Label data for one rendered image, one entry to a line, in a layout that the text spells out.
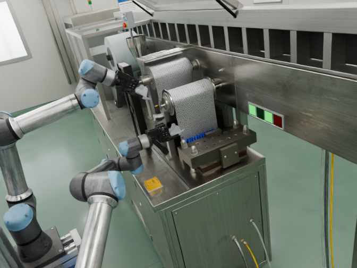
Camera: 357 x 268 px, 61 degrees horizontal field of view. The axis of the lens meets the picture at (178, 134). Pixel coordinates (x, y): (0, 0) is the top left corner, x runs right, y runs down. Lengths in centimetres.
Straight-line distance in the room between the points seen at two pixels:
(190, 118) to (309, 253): 132
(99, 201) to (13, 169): 51
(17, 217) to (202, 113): 102
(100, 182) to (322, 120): 87
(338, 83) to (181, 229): 100
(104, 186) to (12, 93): 605
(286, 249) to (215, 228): 81
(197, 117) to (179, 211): 51
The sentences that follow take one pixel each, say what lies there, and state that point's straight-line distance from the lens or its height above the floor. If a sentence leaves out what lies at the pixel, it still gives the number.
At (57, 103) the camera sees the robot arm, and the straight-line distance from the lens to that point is 133.
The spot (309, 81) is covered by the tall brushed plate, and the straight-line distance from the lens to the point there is 122.
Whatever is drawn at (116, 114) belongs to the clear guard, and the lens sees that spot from 260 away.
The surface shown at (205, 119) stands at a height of 111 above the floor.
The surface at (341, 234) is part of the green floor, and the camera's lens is 258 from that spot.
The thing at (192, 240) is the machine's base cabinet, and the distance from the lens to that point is 171.
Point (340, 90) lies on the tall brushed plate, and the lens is 114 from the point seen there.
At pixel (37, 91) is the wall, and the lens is 712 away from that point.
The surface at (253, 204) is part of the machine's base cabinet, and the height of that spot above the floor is 62.
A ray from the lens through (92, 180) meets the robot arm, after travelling 123.
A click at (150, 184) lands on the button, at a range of 157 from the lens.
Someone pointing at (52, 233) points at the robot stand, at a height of 82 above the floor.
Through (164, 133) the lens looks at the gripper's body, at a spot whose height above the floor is 113.
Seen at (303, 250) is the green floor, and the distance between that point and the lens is 243.
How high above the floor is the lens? 180
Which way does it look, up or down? 26 degrees down
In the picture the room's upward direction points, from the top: 12 degrees counter-clockwise
